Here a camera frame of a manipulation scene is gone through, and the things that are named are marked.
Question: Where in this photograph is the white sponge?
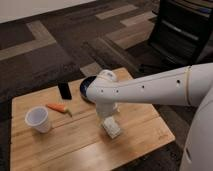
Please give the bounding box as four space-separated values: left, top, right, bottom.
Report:
101 116 121 139

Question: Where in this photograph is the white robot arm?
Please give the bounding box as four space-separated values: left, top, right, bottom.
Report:
86 63 213 117

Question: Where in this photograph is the dark blue bowl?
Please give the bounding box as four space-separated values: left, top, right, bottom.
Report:
79 76 96 103

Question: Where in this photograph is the black rectangular block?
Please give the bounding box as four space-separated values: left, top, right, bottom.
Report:
58 83 72 100

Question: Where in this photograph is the orange carrot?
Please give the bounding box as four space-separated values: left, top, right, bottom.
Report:
47 103 72 115

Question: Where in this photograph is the white plastic cup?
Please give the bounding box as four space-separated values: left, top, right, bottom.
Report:
25 106 51 133

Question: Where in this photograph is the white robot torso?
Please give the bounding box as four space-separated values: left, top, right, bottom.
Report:
179 87 213 171

